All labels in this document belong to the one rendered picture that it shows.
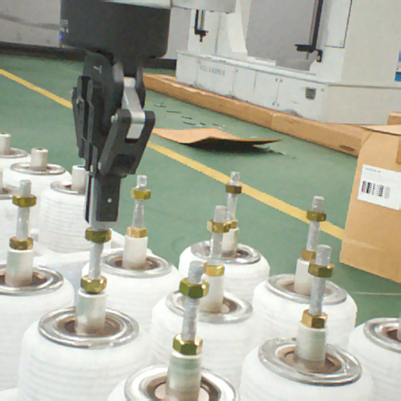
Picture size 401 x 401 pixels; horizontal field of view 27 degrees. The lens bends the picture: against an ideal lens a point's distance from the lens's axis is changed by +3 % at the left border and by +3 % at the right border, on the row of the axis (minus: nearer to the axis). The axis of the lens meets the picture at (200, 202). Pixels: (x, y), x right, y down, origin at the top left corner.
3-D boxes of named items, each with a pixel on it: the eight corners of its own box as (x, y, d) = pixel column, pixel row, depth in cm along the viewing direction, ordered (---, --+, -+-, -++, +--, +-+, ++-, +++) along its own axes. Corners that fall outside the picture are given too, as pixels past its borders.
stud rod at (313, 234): (313, 277, 77) (324, 199, 75) (302, 275, 77) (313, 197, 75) (312, 273, 78) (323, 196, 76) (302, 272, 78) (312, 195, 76)
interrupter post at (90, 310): (85, 341, 61) (89, 298, 60) (65, 330, 63) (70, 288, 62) (111, 334, 63) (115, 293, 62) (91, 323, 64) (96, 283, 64)
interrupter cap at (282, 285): (249, 287, 77) (250, 280, 77) (296, 276, 83) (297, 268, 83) (314, 314, 72) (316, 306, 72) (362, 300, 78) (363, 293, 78)
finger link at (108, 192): (98, 150, 59) (93, 218, 60) (110, 157, 56) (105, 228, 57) (117, 151, 60) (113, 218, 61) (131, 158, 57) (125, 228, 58)
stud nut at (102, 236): (93, 234, 62) (94, 224, 62) (114, 239, 62) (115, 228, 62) (81, 241, 61) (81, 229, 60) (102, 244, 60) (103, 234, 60)
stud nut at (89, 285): (89, 282, 63) (89, 271, 63) (109, 286, 63) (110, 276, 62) (76, 289, 61) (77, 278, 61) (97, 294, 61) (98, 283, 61)
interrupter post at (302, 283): (286, 291, 77) (291, 258, 77) (302, 287, 79) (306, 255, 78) (308, 300, 76) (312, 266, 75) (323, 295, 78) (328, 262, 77)
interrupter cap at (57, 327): (77, 362, 58) (78, 352, 57) (16, 326, 63) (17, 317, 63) (158, 338, 63) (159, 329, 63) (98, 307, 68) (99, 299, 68)
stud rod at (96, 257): (88, 304, 63) (97, 209, 61) (99, 307, 63) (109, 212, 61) (81, 308, 62) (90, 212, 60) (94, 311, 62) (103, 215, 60)
